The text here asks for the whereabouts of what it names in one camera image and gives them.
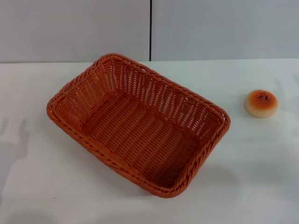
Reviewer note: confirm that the orange woven plastic basket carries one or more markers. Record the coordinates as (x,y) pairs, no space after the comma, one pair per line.
(142,140)

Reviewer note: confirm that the round browned bread bun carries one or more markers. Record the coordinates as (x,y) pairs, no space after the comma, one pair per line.
(261,103)

